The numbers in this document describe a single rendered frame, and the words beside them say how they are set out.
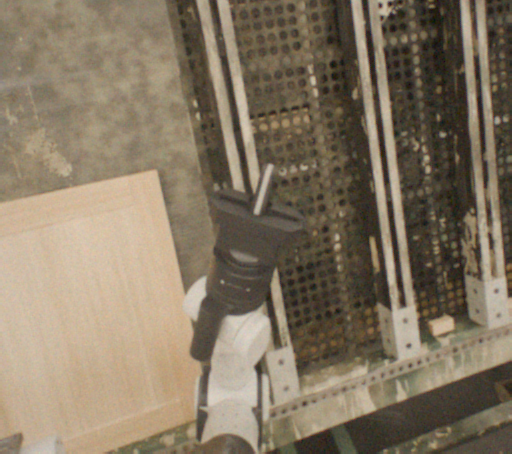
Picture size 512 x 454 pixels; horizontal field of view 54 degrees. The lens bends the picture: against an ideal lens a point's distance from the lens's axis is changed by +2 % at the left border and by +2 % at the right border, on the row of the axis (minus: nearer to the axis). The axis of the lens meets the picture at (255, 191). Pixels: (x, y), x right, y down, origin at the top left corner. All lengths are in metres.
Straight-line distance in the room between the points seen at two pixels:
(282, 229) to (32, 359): 0.68
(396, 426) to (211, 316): 1.65
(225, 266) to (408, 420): 1.71
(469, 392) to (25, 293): 1.84
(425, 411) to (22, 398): 1.60
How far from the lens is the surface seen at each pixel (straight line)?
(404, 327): 1.28
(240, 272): 0.65
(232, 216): 0.61
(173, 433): 1.23
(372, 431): 2.23
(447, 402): 2.36
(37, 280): 1.09
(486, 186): 1.32
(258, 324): 0.72
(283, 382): 1.19
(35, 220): 1.05
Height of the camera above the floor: 2.03
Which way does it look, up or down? 43 degrees down
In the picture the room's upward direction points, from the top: straight up
